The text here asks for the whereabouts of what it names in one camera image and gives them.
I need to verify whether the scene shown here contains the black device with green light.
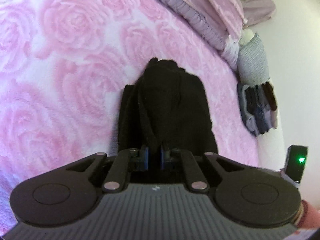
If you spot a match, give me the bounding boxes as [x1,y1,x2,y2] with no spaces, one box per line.
[280,145,308,188]

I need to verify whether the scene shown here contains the black garment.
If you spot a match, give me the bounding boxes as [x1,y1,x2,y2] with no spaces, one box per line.
[118,57,218,156]

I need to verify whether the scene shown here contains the stack of folded dark clothes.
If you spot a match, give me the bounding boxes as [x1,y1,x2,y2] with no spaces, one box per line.
[237,81,278,137]

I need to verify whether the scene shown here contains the pink rose blanket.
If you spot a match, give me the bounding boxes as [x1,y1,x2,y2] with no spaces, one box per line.
[1,0,258,232]

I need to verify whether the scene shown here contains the grey ribbed pillow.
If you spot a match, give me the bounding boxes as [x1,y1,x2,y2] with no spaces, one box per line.
[237,29,270,85]

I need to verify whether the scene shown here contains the folded lilac quilt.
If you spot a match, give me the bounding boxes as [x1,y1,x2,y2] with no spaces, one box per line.
[159,0,246,69]

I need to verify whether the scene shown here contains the right hand pink skin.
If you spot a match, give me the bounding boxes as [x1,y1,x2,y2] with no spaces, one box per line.
[294,200,320,229]

